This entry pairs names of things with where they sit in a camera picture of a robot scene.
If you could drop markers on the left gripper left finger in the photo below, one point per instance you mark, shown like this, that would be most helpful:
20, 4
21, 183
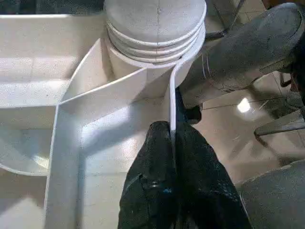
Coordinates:
150, 181

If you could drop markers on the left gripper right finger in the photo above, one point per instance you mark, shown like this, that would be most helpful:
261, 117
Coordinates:
205, 186

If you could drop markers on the white plastic table top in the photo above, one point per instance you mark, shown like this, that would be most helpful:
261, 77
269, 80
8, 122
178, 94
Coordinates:
95, 107

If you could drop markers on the shiny chrome stand tube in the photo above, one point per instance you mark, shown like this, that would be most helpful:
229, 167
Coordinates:
278, 127

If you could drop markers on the white plastic table leg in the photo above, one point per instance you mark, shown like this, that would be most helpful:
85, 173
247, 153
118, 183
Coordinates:
155, 23

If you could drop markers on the grey trouser legs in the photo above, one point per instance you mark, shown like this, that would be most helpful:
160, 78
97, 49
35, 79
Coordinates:
250, 47

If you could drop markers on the black metal frame bar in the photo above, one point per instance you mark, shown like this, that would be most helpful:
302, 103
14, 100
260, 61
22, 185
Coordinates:
226, 21

